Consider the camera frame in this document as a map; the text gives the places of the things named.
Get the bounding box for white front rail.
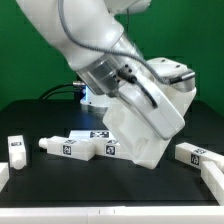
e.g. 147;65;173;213
0;206;224;224

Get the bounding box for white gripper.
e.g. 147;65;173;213
118;71;185;140

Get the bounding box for white left corner block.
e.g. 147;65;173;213
0;162;9;192

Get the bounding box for black cables behind base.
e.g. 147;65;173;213
38;83;84;100

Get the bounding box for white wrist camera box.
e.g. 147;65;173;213
147;57;195;92

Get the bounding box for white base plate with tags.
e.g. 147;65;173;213
69;130;114;139

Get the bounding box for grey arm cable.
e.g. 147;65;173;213
57;0;168;84

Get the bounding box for white right corner rail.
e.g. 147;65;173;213
201;161;224;206

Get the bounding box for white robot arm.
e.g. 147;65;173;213
16;0;184;140

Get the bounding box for white desk top panel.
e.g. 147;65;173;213
103;68;196;169

